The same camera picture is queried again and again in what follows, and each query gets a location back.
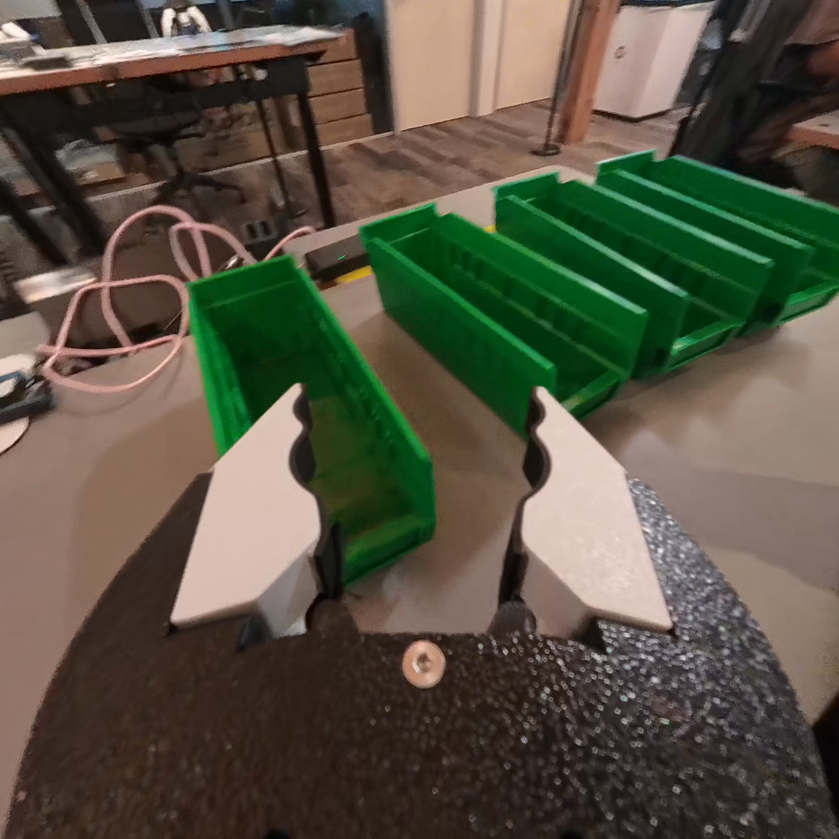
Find white recycling bin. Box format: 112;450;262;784
595;2;715;122

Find small whiteboard floor stand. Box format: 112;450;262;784
531;0;579;157

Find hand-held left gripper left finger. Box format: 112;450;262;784
170;383;344;641

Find black power bank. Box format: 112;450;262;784
307;244;368;279

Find wooden top office desk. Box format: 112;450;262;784
0;25;348;230

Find pink braided cable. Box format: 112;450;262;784
38;205;317;394

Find white desk lamp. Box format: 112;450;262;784
0;353;42;454

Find black office chair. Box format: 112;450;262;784
98;79;246;204

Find white black robot claw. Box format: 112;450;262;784
160;5;212;37

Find stack of cardboard boxes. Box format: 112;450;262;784
305;36;376;146

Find black battery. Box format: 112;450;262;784
0;377;55;420

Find white door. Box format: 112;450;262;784
495;0;572;112
387;0;497;132

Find wooden support post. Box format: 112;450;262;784
557;0;622;146

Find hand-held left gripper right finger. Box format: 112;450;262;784
500;387;676;641

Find green plastic bin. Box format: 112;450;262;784
596;151;839;338
189;256;437;584
495;172;774;381
359;203;650;440

